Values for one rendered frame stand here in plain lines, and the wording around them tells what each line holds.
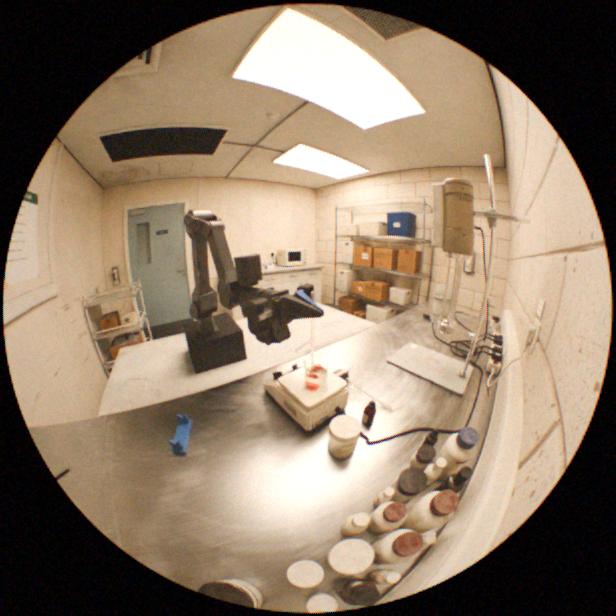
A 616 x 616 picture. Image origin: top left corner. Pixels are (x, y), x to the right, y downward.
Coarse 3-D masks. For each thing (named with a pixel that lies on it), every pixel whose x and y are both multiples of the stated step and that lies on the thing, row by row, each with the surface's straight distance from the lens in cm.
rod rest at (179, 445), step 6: (180, 420) 54; (186, 420) 53; (180, 426) 54; (186, 426) 53; (180, 432) 53; (186, 432) 52; (174, 438) 52; (180, 438) 51; (186, 438) 51; (174, 444) 49; (180, 444) 48; (186, 444) 50; (174, 450) 50; (180, 450) 49; (186, 450) 50
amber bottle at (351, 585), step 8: (352, 576) 38; (336, 584) 38; (344, 584) 32; (352, 584) 32; (360, 584) 32; (368, 584) 32; (336, 592) 36; (344, 592) 32; (352, 592) 30; (360, 592) 29; (368, 592) 29; (376, 592) 29; (344, 600) 32; (352, 600) 32; (360, 600) 29; (368, 600) 29; (376, 600) 29
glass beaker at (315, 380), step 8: (320, 352) 43; (304, 360) 42; (320, 360) 44; (328, 360) 42; (304, 368) 42; (312, 368) 39; (304, 376) 43; (312, 376) 41; (320, 376) 40; (304, 384) 45; (312, 384) 42; (320, 384) 42; (312, 392) 43; (320, 392) 44
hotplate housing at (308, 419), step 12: (264, 384) 56; (276, 384) 49; (276, 396) 52; (288, 396) 46; (336, 396) 46; (288, 408) 48; (300, 408) 44; (312, 408) 43; (324, 408) 44; (336, 408) 48; (300, 420) 46; (312, 420) 44; (324, 420) 48
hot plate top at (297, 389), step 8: (288, 376) 49; (296, 376) 48; (328, 376) 49; (336, 376) 49; (280, 384) 47; (288, 384) 46; (296, 384) 46; (328, 384) 46; (336, 384) 46; (344, 384) 47; (296, 392) 44; (304, 392) 44; (328, 392) 44; (336, 392) 45; (304, 400) 42; (312, 400) 42; (320, 400) 42
